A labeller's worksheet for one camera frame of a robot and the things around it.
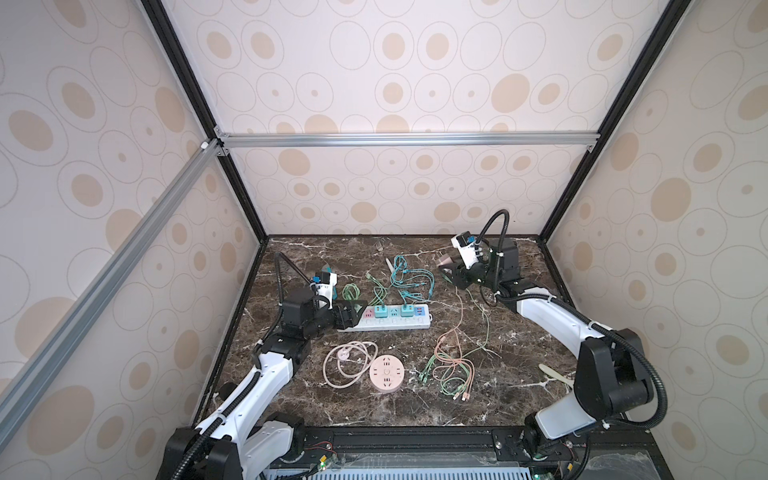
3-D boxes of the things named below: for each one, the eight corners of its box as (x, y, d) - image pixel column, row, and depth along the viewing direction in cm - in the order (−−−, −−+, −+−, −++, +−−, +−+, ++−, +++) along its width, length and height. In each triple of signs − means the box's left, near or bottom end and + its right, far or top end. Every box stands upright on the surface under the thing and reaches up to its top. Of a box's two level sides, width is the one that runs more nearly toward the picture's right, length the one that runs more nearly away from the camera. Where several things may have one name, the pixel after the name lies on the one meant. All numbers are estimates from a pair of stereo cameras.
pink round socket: (369, 392, 84) (368, 389, 82) (370, 358, 90) (370, 354, 88) (404, 392, 84) (404, 389, 82) (403, 358, 90) (403, 354, 88)
